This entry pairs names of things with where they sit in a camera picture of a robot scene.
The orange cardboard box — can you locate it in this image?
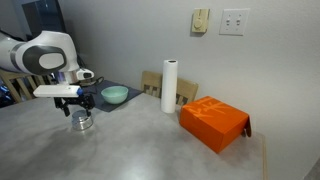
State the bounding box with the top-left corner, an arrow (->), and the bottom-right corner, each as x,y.
178,95 -> 253,155

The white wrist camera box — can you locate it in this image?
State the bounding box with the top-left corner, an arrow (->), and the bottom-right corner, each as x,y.
32,84 -> 84,99

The wooden chair with short slats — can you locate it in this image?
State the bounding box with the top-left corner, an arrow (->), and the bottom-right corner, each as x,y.
140,70 -> 199,107

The mint green bowl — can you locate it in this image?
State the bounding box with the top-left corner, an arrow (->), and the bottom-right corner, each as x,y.
100,85 -> 130,106

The beige wall thermostat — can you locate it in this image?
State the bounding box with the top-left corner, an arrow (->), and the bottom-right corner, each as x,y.
190,8 -> 211,35

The white paper towel roll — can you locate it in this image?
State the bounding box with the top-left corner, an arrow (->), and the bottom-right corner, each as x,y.
160,59 -> 179,115

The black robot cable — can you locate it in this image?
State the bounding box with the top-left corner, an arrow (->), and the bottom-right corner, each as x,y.
83,75 -> 105,96

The small silver metal tin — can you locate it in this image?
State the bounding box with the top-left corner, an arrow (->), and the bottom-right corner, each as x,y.
70,110 -> 94,132

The light wooden slat-back chair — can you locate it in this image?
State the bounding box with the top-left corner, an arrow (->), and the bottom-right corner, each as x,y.
0,69 -> 58,104

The white double switch plate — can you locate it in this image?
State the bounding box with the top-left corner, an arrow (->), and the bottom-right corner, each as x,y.
218,8 -> 251,37

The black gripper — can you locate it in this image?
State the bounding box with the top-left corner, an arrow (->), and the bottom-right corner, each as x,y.
53,93 -> 97,118

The dark grey cloth mat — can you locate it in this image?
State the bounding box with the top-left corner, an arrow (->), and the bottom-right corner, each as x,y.
81,79 -> 144,114

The dark tall panel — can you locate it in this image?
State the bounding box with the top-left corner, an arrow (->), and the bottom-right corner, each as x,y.
21,0 -> 72,34

